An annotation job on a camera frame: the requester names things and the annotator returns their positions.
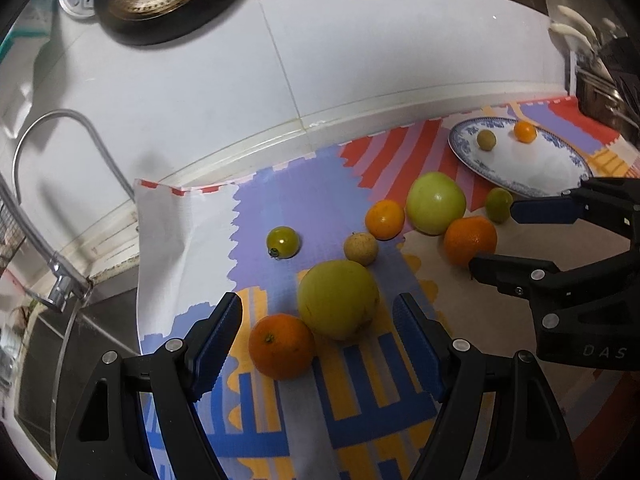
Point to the black frying pan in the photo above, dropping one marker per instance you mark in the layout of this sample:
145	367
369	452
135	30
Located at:
170	5

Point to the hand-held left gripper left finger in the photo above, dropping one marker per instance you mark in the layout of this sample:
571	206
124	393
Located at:
220	345

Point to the yellow-green apple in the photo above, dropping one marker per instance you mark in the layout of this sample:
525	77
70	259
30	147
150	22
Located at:
339	300

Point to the thin gooseneck faucet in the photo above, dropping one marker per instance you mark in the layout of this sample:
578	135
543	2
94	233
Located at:
55	114

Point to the small brown round fruit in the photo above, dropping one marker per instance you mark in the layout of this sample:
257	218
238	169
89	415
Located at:
360	249

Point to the steel sink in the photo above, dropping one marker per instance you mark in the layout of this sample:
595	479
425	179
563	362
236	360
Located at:
45	360

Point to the medium orange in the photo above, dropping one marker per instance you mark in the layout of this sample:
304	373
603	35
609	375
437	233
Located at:
469	241

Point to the large chrome faucet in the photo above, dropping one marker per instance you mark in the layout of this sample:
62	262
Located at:
62	287

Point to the small green fruit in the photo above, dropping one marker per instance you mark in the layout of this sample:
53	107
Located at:
496	205
485	140

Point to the green apple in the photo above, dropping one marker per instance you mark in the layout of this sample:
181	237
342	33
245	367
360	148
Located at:
436	203

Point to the green cherry tomato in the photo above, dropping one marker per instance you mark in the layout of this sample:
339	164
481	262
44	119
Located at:
284	242

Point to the steel pot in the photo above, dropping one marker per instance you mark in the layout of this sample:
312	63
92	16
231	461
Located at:
607	90

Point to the colourful patterned mat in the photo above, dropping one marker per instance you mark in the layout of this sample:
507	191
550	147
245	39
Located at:
310	195

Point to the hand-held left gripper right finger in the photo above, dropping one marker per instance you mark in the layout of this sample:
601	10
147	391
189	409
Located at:
417	340

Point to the large orange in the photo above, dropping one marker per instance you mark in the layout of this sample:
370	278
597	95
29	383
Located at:
282	346

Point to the tiny orange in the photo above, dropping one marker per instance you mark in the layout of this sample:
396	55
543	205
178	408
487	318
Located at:
525	132

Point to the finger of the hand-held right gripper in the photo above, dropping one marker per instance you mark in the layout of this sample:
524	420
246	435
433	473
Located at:
542	209
515	272

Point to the blue and white plate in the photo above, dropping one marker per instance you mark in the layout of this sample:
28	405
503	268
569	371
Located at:
530	165

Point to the small orange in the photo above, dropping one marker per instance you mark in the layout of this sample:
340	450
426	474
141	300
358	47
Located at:
384	220

